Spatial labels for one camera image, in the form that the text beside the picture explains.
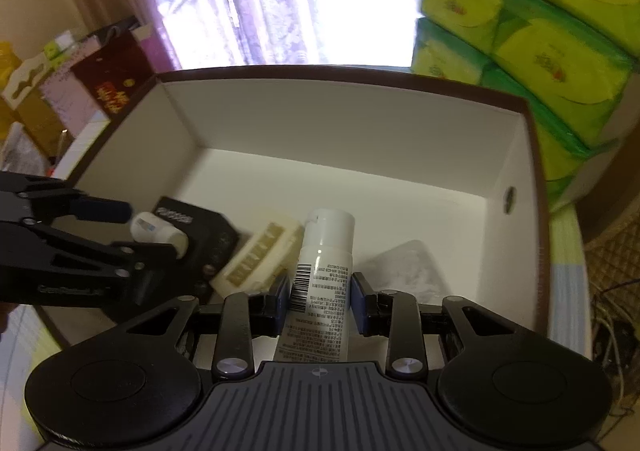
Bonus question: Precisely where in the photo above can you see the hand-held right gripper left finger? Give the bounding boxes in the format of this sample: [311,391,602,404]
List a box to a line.
[117,271,292,380]

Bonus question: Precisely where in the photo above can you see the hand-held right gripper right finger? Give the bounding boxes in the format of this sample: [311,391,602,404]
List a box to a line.
[350,271,526,380]

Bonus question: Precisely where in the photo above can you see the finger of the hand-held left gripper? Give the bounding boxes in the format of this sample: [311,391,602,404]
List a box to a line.
[0,220,187,279]
[0,173,134,227]

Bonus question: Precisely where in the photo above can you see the small white bottle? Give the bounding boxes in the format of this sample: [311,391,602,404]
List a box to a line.
[130,212,190,259]

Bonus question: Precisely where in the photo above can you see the white squeeze tube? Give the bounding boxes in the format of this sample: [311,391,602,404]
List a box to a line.
[272,208,356,364]

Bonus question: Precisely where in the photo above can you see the black shaver box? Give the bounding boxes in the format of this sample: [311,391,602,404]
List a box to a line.
[152,197,240,304]

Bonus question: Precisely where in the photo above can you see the brown storage box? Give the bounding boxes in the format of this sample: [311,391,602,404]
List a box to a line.
[37,66,552,368]

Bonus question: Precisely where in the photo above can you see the checkered cloth desktop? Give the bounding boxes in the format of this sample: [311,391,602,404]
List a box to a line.
[0,116,598,438]

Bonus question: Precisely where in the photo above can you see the pink paper bag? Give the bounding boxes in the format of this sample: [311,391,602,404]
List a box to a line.
[41,73,102,138]

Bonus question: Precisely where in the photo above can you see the brown cardboard box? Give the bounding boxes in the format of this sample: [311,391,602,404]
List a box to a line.
[0,56,62,159]

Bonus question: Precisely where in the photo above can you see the red gift bag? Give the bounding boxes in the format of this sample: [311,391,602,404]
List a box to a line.
[70,28,162,120]

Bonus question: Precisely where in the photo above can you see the quilted cushion chair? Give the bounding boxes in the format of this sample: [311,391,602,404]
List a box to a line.
[582,208,640,284]

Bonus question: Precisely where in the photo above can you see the stack of green tissue packets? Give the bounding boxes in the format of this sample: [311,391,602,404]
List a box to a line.
[410,0,640,212]

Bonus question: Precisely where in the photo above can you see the tangle of cables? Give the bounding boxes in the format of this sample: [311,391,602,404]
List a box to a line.
[590,276,640,414]

